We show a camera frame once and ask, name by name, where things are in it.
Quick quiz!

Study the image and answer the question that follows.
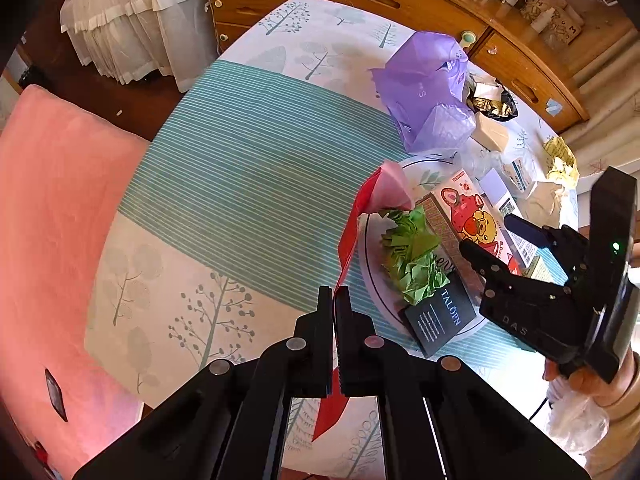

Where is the purple plastic bag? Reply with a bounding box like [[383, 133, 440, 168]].
[[369, 31, 477, 153]]

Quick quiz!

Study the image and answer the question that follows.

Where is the cartoon bear cardboard box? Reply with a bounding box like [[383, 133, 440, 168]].
[[411, 169, 538, 328]]

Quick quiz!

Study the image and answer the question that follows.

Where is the black Talopn box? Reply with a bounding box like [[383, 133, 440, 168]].
[[398, 287, 478, 359]]

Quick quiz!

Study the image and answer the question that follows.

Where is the yellow crumpled paper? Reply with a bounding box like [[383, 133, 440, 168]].
[[542, 135, 581, 186]]

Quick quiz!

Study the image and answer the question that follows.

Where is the person's right forearm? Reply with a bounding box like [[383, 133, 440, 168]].
[[585, 350, 640, 480]]

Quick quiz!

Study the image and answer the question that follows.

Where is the tree print tablecloth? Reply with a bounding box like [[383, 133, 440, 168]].
[[84, 0, 581, 476]]

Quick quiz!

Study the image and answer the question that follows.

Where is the black cable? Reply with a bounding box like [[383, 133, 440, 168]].
[[527, 396, 551, 423]]

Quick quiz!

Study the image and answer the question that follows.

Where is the white small bottle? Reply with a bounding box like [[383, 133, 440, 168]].
[[530, 7, 556, 33]]

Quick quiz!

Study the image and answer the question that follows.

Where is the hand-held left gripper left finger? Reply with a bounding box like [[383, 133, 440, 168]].
[[72, 286, 335, 480]]

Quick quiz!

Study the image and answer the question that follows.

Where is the white barcode box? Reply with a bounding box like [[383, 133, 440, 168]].
[[500, 199, 551, 267]]

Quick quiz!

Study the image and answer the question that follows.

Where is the clear plastic wrapper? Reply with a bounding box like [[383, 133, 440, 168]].
[[457, 147, 506, 181]]

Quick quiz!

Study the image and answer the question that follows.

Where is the black smartphone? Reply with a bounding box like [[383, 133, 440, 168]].
[[44, 369, 68, 422]]

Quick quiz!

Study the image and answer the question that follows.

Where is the person's right hand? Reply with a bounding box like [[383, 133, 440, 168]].
[[544, 359, 635, 407]]

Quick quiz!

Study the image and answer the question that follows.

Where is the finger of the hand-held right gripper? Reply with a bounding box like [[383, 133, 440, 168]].
[[504, 214, 590, 277], [459, 238, 568, 308]]

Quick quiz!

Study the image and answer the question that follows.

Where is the pink blanket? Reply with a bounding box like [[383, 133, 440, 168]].
[[0, 84, 151, 480]]

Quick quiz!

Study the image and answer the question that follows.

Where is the beige box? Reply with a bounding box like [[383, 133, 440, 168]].
[[472, 111, 511, 153]]

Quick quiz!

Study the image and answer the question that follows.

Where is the floral patterned box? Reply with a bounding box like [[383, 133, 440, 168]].
[[520, 0, 586, 51]]

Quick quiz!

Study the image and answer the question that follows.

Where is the white bed skirt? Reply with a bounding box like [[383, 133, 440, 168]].
[[60, 0, 218, 93]]

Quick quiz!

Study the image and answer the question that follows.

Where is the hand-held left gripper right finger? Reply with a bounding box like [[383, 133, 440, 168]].
[[334, 289, 591, 480]]

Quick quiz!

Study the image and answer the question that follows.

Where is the green crumpled paper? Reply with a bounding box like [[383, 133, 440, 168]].
[[380, 207, 453, 306]]

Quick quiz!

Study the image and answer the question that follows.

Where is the black and gold wrapper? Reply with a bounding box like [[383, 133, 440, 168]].
[[465, 80, 518, 121]]

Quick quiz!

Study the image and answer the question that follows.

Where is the clear plastic bag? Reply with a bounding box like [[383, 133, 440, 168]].
[[545, 377, 611, 456]]

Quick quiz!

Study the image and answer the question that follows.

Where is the white medicine box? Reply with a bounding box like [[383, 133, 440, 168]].
[[500, 155, 538, 192]]

